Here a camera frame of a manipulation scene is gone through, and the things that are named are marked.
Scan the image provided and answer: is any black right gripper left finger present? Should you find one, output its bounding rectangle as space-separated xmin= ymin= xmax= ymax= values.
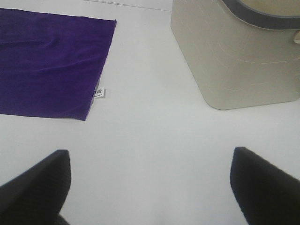
xmin=0 ymin=150 xmax=71 ymax=225

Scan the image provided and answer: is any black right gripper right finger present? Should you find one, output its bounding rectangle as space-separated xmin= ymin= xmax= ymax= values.
xmin=230 ymin=147 xmax=300 ymax=225

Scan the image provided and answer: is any purple towel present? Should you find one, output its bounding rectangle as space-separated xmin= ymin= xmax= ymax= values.
xmin=0 ymin=8 xmax=117 ymax=121

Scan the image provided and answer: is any beige storage bin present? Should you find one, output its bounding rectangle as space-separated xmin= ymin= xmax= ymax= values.
xmin=171 ymin=0 xmax=300 ymax=110

